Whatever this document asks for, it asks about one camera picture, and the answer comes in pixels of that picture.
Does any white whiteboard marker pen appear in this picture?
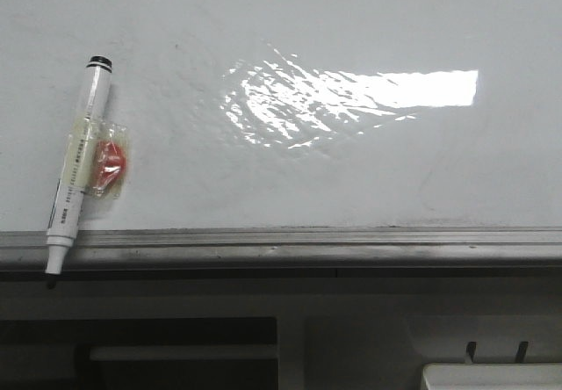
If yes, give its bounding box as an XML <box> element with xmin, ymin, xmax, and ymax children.
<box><xmin>45</xmin><ymin>55</ymin><xmax>112</xmax><ymax>289</ymax></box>

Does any dark left hook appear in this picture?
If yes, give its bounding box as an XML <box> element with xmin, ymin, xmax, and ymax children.
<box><xmin>465</xmin><ymin>341</ymin><xmax>477</xmax><ymax>364</ymax></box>

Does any dark right hook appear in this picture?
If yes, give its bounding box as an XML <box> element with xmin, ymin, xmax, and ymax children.
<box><xmin>515</xmin><ymin>341</ymin><xmax>529</xmax><ymax>364</ymax></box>

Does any grey aluminium marker tray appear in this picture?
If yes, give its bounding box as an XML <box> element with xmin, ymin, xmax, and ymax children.
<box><xmin>0</xmin><ymin>226</ymin><xmax>562</xmax><ymax>272</ymax></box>

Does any white whiteboard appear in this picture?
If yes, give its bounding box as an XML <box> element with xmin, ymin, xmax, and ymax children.
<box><xmin>1</xmin><ymin>0</ymin><xmax>561</xmax><ymax>231</ymax></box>

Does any dark hook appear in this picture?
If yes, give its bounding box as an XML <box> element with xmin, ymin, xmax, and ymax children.
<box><xmin>515</xmin><ymin>341</ymin><xmax>529</xmax><ymax>364</ymax></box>
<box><xmin>465</xmin><ymin>341</ymin><xmax>477</xmax><ymax>364</ymax></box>

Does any white box lower right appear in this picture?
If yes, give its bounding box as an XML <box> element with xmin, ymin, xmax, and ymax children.
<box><xmin>420</xmin><ymin>364</ymin><xmax>561</xmax><ymax>389</ymax></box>

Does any red magnet taped to marker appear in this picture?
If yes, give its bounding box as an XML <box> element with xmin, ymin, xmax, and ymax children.
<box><xmin>88</xmin><ymin>121</ymin><xmax>129</xmax><ymax>199</ymax></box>

